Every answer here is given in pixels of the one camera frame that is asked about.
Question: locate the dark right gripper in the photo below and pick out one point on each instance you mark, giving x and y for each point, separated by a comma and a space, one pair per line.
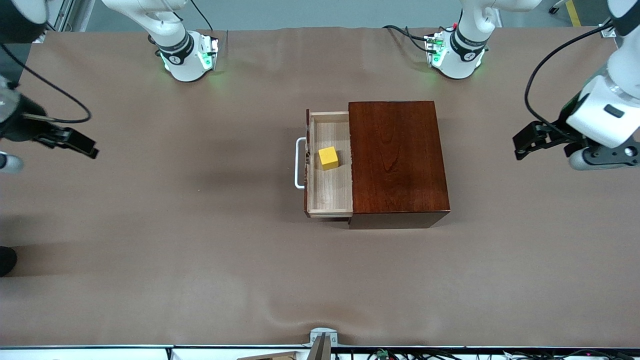
21, 125

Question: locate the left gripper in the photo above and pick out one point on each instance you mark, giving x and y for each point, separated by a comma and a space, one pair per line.
558, 133

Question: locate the yellow block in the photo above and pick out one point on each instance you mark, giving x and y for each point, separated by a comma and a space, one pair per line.
328, 157

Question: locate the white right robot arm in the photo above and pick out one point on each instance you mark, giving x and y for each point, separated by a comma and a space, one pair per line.
180, 60

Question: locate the grey chair caster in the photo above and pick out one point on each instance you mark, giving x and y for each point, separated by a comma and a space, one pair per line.
555, 7

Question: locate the black rounded object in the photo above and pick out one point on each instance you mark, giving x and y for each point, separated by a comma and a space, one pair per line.
6, 261

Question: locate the dark brown wooden cabinet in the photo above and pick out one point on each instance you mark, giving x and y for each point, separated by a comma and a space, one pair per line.
400, 165

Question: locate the brown table cloth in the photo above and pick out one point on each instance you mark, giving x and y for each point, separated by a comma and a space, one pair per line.
200, 250

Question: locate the brown cardboard piece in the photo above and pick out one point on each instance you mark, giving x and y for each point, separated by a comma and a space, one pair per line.
272, 356

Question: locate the aluminium frame profile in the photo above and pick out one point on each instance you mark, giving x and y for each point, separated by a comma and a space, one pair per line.
607, 31

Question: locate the white table edge rail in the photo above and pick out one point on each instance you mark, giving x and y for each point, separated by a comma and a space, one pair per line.
100, 352

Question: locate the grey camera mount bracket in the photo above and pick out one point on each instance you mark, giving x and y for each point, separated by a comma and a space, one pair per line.
322, 334

